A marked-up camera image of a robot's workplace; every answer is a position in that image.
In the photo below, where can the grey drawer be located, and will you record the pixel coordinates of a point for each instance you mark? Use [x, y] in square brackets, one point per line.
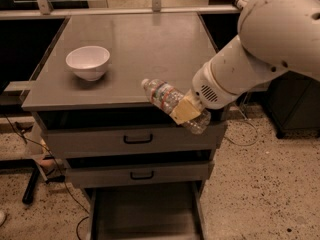
[131, 140]
[139, 174]

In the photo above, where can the bottom open drawer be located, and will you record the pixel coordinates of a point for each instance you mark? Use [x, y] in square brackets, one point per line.
[167, 211]

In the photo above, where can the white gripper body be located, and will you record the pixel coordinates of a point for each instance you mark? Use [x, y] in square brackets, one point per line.
[210, 91]

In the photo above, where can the clear plastic water bottle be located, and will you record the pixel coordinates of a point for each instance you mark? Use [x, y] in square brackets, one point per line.
[166, 97]

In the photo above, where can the black cylinder on floor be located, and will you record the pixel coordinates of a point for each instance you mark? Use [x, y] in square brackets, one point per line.
[28, 194]

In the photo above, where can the grey drawer cabinet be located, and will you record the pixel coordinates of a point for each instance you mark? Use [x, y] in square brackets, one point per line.
[171, 47]

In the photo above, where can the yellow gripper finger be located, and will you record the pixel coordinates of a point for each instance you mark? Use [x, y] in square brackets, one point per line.
[188, 108]

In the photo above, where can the top grey drawer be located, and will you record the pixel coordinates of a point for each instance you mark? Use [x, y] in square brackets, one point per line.
[131, 140]

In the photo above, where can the middle grey drawer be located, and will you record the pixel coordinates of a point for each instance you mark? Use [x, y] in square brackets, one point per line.
[139, 174]

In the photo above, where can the white bowl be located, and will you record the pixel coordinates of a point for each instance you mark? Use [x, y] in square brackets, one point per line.
[88, 62]

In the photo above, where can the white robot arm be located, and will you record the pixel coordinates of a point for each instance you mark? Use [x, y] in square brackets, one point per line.
[273, 37]

